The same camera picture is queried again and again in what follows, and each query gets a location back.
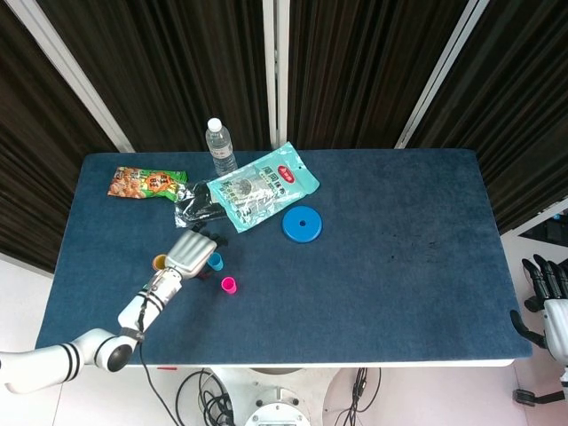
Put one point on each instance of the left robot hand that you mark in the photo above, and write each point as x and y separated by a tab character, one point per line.
191	255

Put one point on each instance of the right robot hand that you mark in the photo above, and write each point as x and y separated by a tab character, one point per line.
557	324

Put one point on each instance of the light blue cup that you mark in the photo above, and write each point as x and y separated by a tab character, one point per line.
217	262

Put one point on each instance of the yellow cup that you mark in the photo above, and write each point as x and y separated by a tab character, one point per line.
155	258

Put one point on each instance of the pink cup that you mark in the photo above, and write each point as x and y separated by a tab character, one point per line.
229	285

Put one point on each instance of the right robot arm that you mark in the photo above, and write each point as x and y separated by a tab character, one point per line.
564	377

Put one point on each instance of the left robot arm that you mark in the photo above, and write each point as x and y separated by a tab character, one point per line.
146	306

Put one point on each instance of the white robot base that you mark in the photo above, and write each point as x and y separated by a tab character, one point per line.
275	399

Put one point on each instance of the clear black plastic bag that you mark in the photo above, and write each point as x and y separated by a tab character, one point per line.
195	206

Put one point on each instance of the black caster foot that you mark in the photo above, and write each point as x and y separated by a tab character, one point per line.
526	396

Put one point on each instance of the green orange snack bag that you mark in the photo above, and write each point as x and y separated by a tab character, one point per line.
142	183

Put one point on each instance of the dark background equipment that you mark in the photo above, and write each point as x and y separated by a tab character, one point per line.
550	231

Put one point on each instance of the teal snack pouch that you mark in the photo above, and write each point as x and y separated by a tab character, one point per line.
266	186

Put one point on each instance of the clear water bottle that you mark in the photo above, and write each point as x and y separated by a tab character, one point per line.
221	148

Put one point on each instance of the blue round disc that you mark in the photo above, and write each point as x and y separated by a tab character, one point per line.
302	224

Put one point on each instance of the blue table cloth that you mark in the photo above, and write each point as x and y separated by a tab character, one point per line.
355	288

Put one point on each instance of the dark brown curtain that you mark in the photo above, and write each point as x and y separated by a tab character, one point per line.
177	66
355	66
523	111
31	155

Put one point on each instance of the white partition frame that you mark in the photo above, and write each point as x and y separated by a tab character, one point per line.
66	66
439	75
276	66

